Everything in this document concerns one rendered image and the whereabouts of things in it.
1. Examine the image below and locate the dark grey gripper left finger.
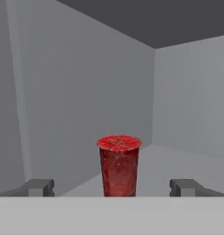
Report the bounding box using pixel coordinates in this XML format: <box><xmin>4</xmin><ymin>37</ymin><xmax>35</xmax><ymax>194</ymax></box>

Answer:
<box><xmin>0</xmin><ymin>178</ymin><xmax>55</xmax><ymax>197</ymax></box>

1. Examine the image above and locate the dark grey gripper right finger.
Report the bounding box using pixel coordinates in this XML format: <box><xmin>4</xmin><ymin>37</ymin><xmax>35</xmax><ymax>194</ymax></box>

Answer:
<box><xmin>169</xmin><ymin>178</ymin><xmax>224</xmax><ymax>197</ymax></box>

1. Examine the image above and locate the red yogurt cup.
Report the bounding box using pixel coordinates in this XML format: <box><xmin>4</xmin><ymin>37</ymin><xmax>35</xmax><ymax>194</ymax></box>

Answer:
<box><xmin>95</xmin><ymin>134</ymin><xmax>142</xmax><ymax>197</ymax></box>

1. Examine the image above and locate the grey cabinet interior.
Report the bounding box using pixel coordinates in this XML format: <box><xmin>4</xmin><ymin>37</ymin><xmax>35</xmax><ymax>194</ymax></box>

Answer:
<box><xmin>0</xmin><ymin>0</ymin><xmax>224</xmax><ymax>197</ymax></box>

